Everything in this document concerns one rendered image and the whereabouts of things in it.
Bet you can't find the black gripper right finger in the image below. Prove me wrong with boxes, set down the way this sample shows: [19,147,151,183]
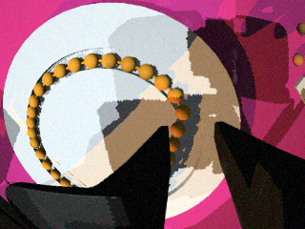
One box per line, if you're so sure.
[213,121,305,229]

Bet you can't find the cream flat bar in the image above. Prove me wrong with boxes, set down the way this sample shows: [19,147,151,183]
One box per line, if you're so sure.
[294,76,305,104]

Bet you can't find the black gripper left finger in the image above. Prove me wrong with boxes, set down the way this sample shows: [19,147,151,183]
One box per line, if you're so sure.
[5,125,171,229]

